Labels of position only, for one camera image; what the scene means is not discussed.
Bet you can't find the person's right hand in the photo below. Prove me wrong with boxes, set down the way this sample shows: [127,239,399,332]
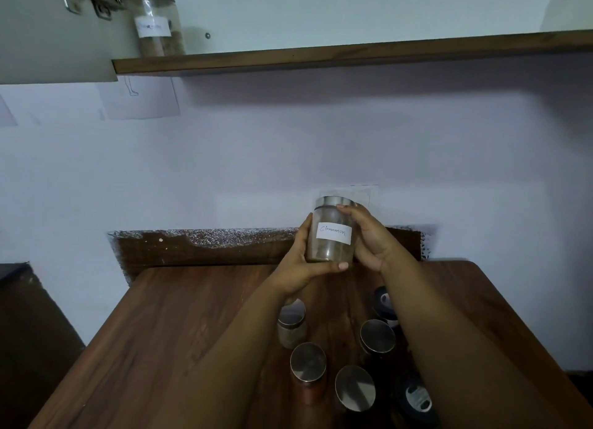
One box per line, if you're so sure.
[337,204,409,277]

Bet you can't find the person's left hand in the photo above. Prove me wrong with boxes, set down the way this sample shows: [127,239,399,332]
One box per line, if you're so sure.
[270,213,349,301]

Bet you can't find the labelled glass jar brown powder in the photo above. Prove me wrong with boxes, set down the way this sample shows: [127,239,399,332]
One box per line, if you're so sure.
[305,196,360,264]

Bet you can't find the person's left forearm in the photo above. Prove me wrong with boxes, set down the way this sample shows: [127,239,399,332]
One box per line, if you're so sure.
[147,276,307,429]

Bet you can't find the person's right forearm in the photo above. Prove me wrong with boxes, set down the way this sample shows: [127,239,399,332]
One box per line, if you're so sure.
[381,256,582,429]

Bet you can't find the black-lid jar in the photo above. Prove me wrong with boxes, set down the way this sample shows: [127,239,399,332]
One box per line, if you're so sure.
[372,285,400,328]
[397,374,440,429]

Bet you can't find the steel-lid jar pale contents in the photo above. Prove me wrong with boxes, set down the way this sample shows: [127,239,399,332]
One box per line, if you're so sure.
[277,298,307,350]

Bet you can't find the steel-lid jar dark contents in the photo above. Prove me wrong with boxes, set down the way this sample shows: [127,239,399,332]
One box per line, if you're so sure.
[360,319,397,357]
[334,365,377,420]

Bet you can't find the steel-lid jar orange contents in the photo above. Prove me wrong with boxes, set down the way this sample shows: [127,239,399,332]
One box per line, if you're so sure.
[290,342,328,406]

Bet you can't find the wooden backsplash board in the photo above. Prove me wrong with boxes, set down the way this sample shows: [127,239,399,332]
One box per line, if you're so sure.
[108,226,426,283]

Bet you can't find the tall labelled glass spice jar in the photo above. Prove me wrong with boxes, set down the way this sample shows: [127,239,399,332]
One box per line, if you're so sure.
[124,0,186,57]

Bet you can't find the dark side counter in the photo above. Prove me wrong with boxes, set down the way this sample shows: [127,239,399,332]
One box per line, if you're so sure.
[0,262,87,429]

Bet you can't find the grey cabinet door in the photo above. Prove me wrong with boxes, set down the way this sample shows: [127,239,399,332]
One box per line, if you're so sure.
[0,0,141,85]

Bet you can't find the dark wooden wall shelf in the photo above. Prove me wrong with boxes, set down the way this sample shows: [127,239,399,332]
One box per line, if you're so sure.
[112,30,593,77]

